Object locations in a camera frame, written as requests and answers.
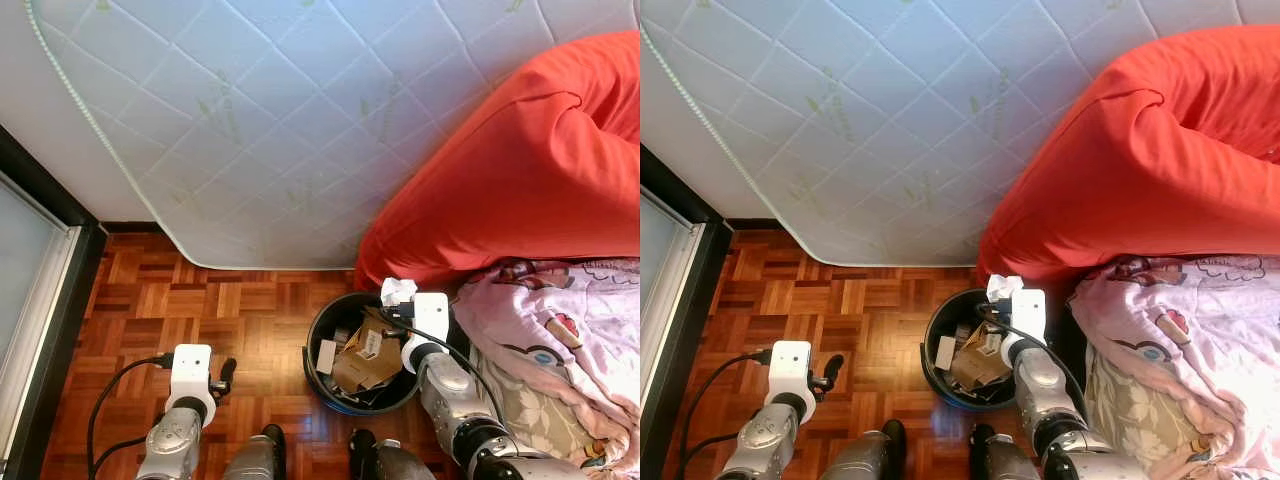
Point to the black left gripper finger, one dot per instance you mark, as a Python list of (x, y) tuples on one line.
[(835, 367), (229, 370)]

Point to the white paper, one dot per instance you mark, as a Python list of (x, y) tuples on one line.
[(398, 292), (1004, 287)]

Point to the pink cartoon bear blanket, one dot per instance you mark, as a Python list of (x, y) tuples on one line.
[(1210, 310), (590, 310)]

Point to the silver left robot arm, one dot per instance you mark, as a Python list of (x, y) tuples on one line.
[(762, 438), (172, 440)]

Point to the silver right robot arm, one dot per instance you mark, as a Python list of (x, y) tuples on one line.
[(450, 395), (1045, 390)]

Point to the brown cardboard packaging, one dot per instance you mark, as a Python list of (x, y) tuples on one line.
[(365, 368), (982, 365)]

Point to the black round trash bin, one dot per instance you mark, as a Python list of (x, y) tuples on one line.
[(322, 322), (938, 318)]

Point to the small white box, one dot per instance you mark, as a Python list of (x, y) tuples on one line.
[(946, 354), (326, 357)]

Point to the silver left robot leg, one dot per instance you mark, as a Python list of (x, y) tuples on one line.
[(860, 458), (250, 462)]

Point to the silver robot leg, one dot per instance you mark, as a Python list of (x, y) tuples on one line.
[(250, 462), (395, 462), (1005, 460), (860, 458)]

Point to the silver right robot leg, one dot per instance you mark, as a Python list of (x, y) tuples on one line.
[(395, 462), (1005, 460)]

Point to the red bean bag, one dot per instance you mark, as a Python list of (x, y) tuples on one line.
[(1150, 170), (520, 180)]

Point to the frosted glass door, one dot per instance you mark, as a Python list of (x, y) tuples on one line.
[(20, 290), (660, 290)]

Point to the white quilted leaf-print mattress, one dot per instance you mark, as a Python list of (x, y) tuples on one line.
[(880, 120), (300, 120)]

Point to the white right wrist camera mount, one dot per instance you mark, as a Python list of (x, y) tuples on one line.
[(431, 318), (1029, 314)]

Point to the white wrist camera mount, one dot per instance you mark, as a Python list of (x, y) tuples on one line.
[(790, 366), (191, 370), (1029, 314), (431, 318)]

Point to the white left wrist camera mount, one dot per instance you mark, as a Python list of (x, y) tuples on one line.
[(191, 370), (790, 366)]

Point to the black door frame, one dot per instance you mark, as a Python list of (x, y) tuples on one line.
[(75, 300), (705, 310)]

